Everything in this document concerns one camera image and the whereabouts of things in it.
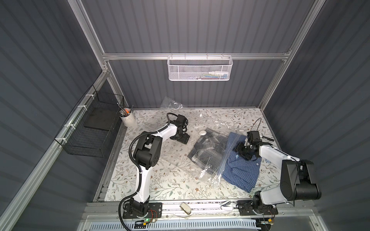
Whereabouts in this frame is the blue checked shirt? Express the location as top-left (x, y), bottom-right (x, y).
top-left (222, 132), bottom-right (262, 192)

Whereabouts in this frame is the clear plastic vacuum bag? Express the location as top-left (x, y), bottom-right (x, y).
top-left (156, 96), bottom-right (252, 187)

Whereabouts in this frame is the black white plaid shirt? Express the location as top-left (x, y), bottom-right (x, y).
top-left (188, 128), bottom-right (228, 178)

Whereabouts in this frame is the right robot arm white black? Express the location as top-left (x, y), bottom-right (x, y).
top-left (232, 131), bottom-right (322, 209)

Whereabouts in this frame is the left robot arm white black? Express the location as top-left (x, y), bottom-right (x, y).
top-left (121, 113), bottom-right (190, 205)

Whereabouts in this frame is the white pen cup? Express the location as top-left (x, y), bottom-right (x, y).
top-left (120, 110), bottom-right (136, 127)

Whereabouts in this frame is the white bottle in basket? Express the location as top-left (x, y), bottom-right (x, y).
top-left (208, 71), bottom-right (229, 79)

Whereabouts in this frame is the black foam pad in basket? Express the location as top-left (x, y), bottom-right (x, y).
top-left (84, 108), bottom-right (116, 131)

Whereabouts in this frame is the white wire mesh basket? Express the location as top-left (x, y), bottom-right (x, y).
top-left (167, 56), bottom-right (233, 81)

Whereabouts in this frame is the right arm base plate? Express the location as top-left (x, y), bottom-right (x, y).
top-left (236, 200), bottom-right (278, 217)

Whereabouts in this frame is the white clip on rail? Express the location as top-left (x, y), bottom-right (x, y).
top-left (220, 200), bottom-right (234, 211)

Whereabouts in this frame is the beige small device on rail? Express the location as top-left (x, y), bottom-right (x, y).
top-left (179, 202), bottom-right (192, 215)

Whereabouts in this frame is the white perforated cable tray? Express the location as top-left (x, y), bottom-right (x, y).
top-left (88, 218), bottom-right (258, 231)

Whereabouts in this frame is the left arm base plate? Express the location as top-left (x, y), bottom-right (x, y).
top-left (122, 202), bottom-right (163, 219)

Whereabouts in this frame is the black wire basket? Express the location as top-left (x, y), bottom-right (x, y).
top-left (55, 86), bottom-right (125, 158)

